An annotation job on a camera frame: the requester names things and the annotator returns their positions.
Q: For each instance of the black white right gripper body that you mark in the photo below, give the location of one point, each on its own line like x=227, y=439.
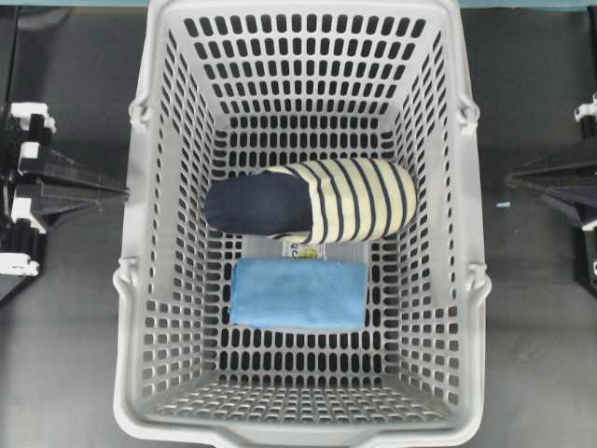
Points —
x=585, y=115

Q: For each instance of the striped navy cream slipper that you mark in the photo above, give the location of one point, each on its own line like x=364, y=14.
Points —
x=316, y=202

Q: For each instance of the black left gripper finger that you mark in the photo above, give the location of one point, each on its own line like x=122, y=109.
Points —
x=52, y=184

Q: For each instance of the blue cloth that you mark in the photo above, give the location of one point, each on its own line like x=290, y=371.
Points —
x=299, y=294

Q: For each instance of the grey plastic shopping basket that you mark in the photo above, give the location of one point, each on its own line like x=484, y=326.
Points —
x=227, y=88

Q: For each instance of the small printed label card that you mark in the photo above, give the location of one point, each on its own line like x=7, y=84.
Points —
x=300, y=251

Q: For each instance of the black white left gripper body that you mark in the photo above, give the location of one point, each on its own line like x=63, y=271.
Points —
x=26, y=128

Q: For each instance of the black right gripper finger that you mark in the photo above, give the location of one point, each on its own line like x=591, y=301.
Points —
x=555, y=181

